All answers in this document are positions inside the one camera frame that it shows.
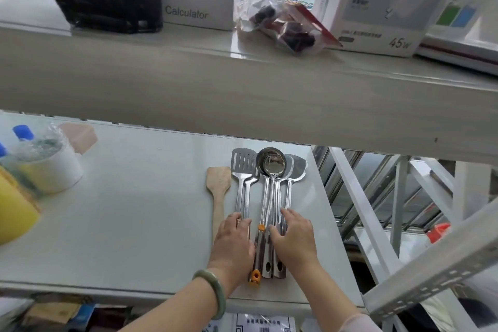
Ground person's right hand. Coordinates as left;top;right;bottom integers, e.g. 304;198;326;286
268;207;322;286

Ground person's left hand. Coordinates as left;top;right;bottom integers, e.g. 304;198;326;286
206;212;257;299

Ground large steel ladle orange tip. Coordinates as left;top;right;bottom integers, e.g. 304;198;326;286
248;147;288;286

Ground slotted steel turner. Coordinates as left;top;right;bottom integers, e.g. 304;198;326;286
231;148;258;224
233;148;260;227

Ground wooden spatula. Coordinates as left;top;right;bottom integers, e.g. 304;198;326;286
206;166;232;245

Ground small steel ladle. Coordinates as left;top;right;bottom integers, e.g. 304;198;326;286
262;156;287;227

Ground person's right forearm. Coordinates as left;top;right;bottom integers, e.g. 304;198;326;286
289;261;384;332

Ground person's left forearm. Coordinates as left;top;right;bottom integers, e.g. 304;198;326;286
120;277;226;332

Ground white packet black pattern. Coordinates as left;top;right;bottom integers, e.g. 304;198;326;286
233;314;296;332

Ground white table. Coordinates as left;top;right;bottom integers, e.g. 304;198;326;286
0;112;366;317

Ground orange-capped white bottle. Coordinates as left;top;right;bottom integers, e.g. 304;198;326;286
426;223;452;245

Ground grey upper shelf board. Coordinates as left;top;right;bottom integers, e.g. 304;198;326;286
0;20;498;167

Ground pink block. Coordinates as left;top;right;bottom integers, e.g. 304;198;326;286
58;122;99;156

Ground brown cardboard box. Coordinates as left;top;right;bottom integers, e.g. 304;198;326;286
23;296;94;332

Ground wrapped white tape roll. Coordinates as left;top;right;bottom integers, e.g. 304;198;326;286
7;122;85;196

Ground clear bag of dark items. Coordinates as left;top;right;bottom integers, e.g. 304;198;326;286
235;0;343;56

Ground wrapped yellow tape rolls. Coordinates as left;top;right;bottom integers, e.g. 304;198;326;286
0;166;42;247

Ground flat white red box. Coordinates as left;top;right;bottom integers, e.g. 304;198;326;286
414;32;498;76

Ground white charger box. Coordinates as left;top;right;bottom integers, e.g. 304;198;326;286
313;0;474;58

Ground white box green blue squares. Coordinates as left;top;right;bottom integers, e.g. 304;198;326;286
426;0;498;48

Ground green jade bracelet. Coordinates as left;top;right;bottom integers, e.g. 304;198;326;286
191;268;228;321

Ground white metal rack frame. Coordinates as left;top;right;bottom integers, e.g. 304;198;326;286
311;145;498;332

